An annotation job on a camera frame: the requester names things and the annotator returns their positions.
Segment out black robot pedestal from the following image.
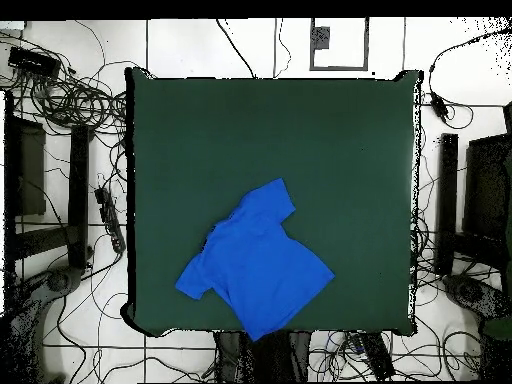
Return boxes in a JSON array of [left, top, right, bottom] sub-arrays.
[[212, 330, 312, 383]]

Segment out long black power strip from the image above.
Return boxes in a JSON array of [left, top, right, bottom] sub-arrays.
[[355, 331, 397, 381]]

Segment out small dark grey square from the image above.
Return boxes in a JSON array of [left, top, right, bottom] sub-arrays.
[[311, 25, 332, 50]]

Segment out dark green table cloth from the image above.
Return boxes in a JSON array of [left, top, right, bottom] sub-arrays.
[[120, 66, 424, 337]]

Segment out blue shirt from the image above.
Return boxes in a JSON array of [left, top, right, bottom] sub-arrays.
[[174, 177, 336, 342]]

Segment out tangled black cables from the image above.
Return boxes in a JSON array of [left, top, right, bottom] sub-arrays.
[[0, 31, 130, 137]]

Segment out black electronics box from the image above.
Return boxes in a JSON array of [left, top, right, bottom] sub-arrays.
[[7, 45, 62, 79]]

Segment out black power adapter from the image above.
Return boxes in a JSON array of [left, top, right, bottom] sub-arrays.
[[429, 92, 449, 121]]

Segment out grey stand base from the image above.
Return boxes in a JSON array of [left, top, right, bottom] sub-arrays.
[[7, 265, 85, 384], [441, 273, 511, 321]]

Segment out black metal stand frame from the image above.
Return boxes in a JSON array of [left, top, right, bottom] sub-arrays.
[[3, 90, 91, 277], [434, 101, 512, 277]]

